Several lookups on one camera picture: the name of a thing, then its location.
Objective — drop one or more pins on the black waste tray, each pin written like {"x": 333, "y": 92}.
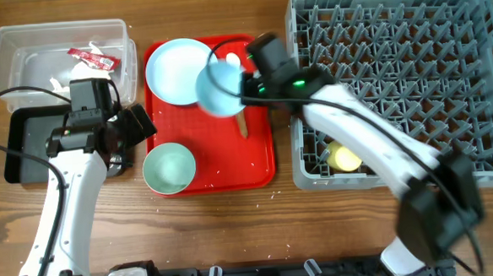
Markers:
{"x": 28, "y": 132}

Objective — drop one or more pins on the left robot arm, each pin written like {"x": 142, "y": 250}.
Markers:
{"x": 62, "y": 239}

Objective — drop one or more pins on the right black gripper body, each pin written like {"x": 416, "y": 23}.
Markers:
{"x": 255, "y": 91}

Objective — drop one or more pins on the yellow plastic cup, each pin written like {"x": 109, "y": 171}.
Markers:
{"x": 341, "y": 158}

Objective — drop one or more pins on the clear plastic storage box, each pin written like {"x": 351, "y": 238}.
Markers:
{"x": 30, "y": 54}

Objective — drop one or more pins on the brown root vegetable stick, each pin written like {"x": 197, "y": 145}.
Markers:
{"x": 242, "y": 124}

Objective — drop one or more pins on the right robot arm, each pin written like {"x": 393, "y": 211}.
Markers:
{"x": 439, "y": 199}

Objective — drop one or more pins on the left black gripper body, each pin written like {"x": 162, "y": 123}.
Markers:
{"x": 129, "y": 131}

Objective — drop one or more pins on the red sauce packet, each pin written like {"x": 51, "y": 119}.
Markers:
{"x": 98, "y": 61}

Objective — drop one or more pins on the pale green rice bowl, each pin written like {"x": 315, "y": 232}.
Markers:
{"x": 169, "y": 168}

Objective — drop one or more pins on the light blue plate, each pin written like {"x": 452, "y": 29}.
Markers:
{"x": 173, "y": 68}

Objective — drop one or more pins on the red plastic tray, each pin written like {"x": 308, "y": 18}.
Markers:
{"x": 225, "y": 160}

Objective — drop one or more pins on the grey dishwasher rack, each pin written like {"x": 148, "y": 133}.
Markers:
{"x": 424, "y": 65}

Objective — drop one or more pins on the light blue bowl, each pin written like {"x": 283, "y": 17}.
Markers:
{"x": 213, "y": 87}

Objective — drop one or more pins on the white tissue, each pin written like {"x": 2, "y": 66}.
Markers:
{"x": 80, "y": 71}

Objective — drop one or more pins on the white plastic spoon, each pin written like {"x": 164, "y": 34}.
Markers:
{"x": 233, "y": 59}

